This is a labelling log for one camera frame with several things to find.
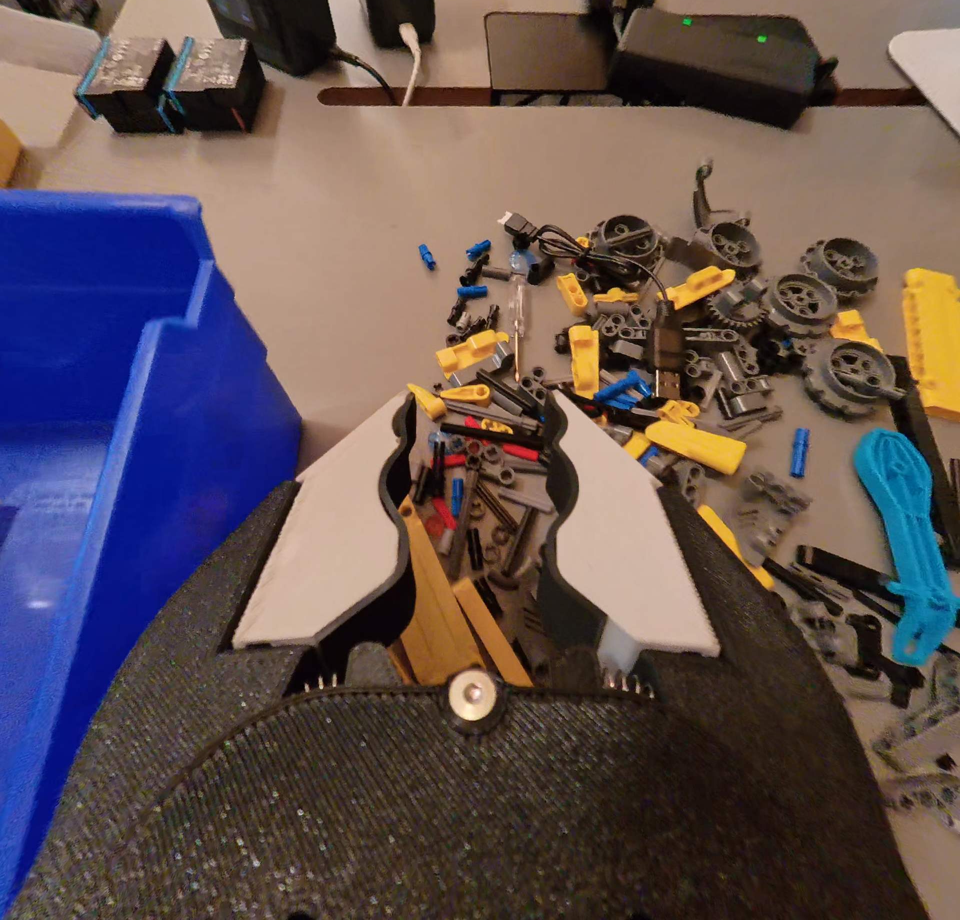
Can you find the large yellow plastic bin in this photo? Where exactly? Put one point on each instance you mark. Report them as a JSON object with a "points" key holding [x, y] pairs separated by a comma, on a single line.
{"points": [[7, 155]]}

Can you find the blue plastic bin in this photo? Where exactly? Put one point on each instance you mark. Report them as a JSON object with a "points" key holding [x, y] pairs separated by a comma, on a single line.
{"points": [[90, 298]]}

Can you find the black power adapter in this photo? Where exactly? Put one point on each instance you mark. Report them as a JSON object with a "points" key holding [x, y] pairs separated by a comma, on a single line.
{"points": [[712, 65]]}

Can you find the white document stand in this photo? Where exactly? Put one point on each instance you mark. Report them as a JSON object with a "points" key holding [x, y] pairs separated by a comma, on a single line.
{"points": [[934, 73]]}

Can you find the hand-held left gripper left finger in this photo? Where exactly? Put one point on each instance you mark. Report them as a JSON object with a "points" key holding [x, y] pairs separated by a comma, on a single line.
{"points": [[330, 545]]}

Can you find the long yellow toy panel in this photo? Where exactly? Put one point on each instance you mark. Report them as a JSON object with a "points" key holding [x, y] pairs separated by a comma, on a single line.
{"points": [[934, 350]]}

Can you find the black camera battery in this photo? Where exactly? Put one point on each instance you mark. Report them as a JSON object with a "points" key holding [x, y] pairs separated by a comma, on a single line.
{"points": [[127, 80], [217, 84]]}

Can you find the pile of toy building parts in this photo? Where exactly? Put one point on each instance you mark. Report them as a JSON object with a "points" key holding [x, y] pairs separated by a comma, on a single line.
{"points": [[697, 448]]}

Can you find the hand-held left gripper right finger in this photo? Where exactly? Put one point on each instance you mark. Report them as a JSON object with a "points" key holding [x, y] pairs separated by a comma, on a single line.
{"points": [[630, 560]]}

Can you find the cyan plastic separator tool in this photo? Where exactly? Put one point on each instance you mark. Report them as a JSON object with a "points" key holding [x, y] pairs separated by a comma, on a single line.
{"points": [[907, 515]]}

